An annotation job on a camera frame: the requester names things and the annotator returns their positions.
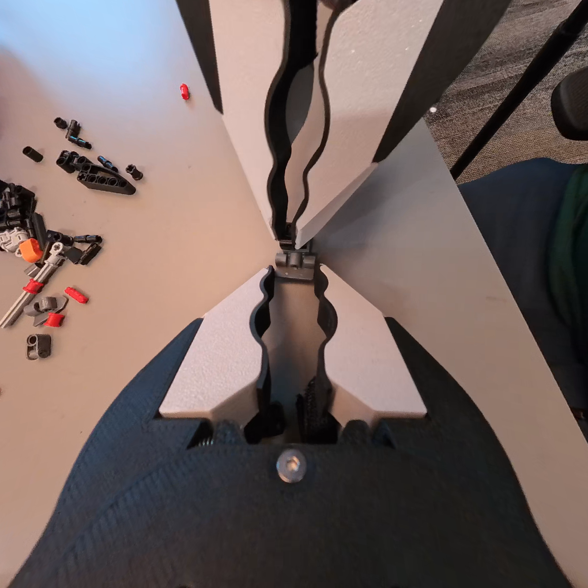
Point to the red lego pin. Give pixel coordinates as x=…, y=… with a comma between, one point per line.
x=76, y=295

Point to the cluster of dark grey connectors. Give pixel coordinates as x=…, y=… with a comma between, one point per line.
x=39, y=344

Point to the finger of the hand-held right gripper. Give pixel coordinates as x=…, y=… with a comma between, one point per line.
x=243, y=92
x=367, y=92

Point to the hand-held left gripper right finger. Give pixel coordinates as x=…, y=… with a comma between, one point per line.
x=372, y=363

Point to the person's green shirt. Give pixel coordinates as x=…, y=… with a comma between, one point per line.
x=569, y=252

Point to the grey lego block assembly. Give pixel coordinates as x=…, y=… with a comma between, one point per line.
x=296, y=268

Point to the person's dark trousers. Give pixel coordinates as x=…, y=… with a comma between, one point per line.
x=514, y=252

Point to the red lego bush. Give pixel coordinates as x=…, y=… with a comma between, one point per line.
x=55, y=319

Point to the black office chair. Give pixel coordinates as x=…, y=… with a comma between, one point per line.
x=572, y=105

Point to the orange lego piece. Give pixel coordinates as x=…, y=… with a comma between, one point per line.
x=30, y=250

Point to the long grey lego axle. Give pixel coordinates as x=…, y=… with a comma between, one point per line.
x=32, y=289

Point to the black metal leg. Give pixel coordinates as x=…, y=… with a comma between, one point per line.
x=519, y=87

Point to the pile of black lego pieces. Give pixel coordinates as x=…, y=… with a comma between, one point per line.
x=18, y=206

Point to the cluster of black lego beams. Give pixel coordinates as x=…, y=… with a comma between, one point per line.
x=105, y=179

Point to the small red lego piece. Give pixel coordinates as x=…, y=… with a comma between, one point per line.
x=184, y=91

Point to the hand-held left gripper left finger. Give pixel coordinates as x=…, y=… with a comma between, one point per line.
x=216, y=363

